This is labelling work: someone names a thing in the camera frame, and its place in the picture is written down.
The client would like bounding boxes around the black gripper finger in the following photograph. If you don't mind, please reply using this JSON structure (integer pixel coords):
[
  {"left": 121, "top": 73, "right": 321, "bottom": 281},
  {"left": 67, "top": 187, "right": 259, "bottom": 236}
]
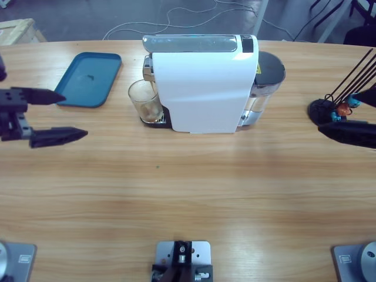
[
  {"left": 351, "top": 88, "right": 376, "bottom": 107},
  {"left": 317, "top": 120, "right": 376, "bottom": 150}
]

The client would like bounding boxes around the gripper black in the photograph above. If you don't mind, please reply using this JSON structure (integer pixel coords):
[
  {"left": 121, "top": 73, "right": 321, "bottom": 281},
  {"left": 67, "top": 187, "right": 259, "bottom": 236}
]
[{"left": 0, "top": 86, "right": 89, "bottom": 149}]

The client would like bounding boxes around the clear glass cup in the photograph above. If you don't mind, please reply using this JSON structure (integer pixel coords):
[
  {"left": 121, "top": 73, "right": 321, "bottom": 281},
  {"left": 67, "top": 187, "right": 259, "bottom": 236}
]
[{"left": 127, "top": 79, "right": 165, "bottom": 124}]

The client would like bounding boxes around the silver coffee machine lever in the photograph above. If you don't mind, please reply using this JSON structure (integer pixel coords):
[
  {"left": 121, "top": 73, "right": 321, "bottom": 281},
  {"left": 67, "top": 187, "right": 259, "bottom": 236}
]
[{"left": 142, "top": 33, "right": 238, "bottom": 53}]

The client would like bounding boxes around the light blue coffee capsule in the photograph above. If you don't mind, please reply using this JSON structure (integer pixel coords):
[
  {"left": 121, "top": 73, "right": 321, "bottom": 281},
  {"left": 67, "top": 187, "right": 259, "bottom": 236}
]
[{"left": 345, "top": 93, "right": 361, "bottom": 109}]

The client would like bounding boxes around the orange coffee capsule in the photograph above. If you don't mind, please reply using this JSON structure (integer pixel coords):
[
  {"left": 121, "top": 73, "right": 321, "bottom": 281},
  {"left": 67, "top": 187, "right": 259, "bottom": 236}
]
[{"left": 336, "top": 102, "right": 352, "bottom": 117}]

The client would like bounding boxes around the white capsule coffee machine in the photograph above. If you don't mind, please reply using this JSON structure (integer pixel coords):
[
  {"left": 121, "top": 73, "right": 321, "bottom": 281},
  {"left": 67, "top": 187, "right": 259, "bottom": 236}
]
[{"left": 139, "top": 34, "right": 260, "bottom": 135}]

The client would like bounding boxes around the black capsule holder with rods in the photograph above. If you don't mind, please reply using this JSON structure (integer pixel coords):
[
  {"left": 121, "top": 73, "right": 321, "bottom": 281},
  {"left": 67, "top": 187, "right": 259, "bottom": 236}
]
[{"left": 307, "top": 48, "right": 376, "bottom": 130}]

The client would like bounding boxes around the blue plastic tray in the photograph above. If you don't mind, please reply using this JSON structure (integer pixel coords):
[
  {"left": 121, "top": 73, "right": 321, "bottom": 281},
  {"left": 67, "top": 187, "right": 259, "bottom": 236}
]
[{"left": 51, "top": 52, "right": 123, "bottom": 109}]

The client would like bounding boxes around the black chair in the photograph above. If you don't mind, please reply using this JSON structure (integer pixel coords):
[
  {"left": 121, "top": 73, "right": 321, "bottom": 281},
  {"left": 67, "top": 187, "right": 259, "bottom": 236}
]
[{"left": 343, "top": 0, "right": 376, "bottom": 48}]

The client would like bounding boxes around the wooden crate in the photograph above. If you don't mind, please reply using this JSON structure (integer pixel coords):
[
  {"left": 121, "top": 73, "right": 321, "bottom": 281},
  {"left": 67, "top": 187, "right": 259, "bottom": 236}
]
[{"left": 0, "top": 18, "right": 48, "bottom": 47}]

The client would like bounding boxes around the clear water tank black lid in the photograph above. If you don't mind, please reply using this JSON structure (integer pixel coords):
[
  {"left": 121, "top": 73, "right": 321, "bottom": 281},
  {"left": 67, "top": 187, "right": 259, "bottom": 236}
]
[{"left": 237, "top": 51, "right": 286, "bottom": 132}]

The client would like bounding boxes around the white metal table frame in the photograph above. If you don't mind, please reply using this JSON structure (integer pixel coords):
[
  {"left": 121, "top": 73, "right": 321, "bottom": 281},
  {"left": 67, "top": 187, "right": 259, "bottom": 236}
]
[{"left": 317, "top": 0, "right": 371, "bottom": 44}]

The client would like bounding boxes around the black floor cable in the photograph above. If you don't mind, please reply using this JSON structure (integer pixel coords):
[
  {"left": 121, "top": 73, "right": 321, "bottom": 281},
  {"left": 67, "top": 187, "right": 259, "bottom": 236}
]
[{"left": 293, "top": 0, "right": 350, "bottom": 41}]

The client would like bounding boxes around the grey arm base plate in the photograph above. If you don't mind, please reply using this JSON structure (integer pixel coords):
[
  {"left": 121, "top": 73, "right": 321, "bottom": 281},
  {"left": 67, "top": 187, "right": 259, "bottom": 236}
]
[
  {"left": 0, "top": 241, "right": 38, "bottom": 282},
  {"left": 331, "top": 241, "right": 376, "bottom": 282}
]

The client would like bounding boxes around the white metal post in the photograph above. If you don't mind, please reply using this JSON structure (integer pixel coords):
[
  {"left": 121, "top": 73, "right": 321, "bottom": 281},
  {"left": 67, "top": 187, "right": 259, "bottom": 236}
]
[{"left": 251, "top": 0, "right": 270, "bottom": 36}]

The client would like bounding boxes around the grey mount with dark post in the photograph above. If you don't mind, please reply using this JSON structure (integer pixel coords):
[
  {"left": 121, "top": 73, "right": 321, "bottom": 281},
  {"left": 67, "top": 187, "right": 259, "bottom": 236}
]
[{"left": 151, "top": 240, "right": 214, "bottom": 282}]

